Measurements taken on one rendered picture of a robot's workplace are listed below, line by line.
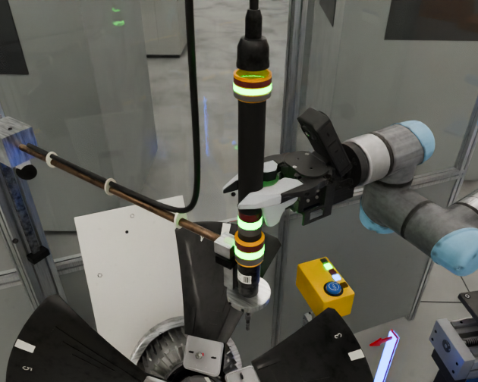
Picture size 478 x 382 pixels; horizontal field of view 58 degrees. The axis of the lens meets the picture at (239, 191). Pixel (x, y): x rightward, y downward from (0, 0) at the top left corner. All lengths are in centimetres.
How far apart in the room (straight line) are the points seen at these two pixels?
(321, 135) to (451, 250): 26
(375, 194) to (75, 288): 113
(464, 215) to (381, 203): 13
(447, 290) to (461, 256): 227
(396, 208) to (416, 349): 190
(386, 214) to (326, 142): 22
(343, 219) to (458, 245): 115
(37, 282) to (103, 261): 35
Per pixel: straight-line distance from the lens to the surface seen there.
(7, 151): 101
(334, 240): 187
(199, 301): 89
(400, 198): 75
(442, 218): 72
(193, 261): 90
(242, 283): 67
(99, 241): 107
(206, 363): 88
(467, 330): 142
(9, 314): 166
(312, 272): 130
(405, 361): 253
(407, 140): 72
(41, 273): 135
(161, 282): 107
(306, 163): 61
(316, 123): 57
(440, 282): 300
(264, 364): 95
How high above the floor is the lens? 198
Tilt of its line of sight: 35 degrees down
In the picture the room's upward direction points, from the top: straight up
